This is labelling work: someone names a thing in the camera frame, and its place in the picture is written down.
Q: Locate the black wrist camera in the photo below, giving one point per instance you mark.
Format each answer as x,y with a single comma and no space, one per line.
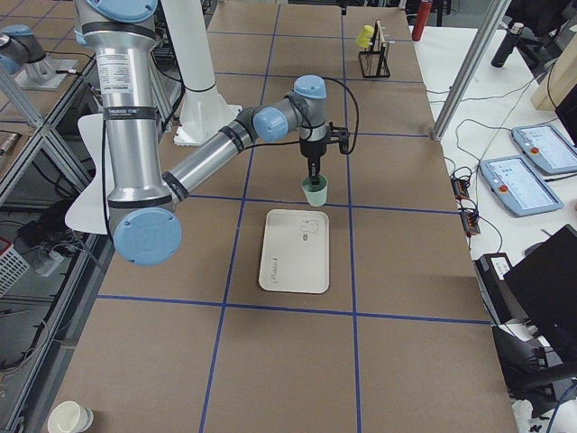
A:
340,136

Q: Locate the paper cup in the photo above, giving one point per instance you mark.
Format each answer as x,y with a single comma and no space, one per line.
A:
70,417

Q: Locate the green cup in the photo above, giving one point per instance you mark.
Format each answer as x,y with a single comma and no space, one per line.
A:
316,194

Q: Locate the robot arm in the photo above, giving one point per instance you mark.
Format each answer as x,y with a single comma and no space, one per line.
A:
139,210

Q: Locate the cream rabbit tray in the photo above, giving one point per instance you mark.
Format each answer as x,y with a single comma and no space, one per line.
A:
295,252

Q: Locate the blue teach pendant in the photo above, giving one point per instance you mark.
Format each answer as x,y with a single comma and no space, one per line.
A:
519,187
546,148

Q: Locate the white chair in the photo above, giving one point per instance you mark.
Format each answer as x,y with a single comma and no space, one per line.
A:
86,214

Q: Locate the blue teach pendant near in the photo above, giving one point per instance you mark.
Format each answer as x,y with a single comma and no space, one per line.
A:
519,187

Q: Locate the red bottle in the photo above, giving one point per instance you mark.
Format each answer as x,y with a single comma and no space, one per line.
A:
423,12

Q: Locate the black laptop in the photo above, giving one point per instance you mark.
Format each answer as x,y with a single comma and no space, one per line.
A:
544,284

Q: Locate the aluminium frame post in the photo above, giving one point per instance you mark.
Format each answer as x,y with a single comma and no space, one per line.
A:
472,59

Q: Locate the blue teach pendant far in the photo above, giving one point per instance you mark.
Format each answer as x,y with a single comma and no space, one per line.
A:
546,148

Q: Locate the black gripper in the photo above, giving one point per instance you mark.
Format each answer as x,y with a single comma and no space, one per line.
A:
313,150

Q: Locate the black bottle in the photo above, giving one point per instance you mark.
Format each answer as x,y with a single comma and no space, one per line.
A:
507,45

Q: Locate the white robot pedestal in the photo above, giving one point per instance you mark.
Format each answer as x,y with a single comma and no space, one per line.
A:
203,109

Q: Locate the black wire cup rack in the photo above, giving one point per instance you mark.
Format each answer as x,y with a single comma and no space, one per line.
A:
374,61

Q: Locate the yellow cup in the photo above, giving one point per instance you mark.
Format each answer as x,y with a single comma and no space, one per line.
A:
363,40

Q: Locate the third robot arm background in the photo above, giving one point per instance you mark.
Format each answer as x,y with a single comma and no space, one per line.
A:
22,56

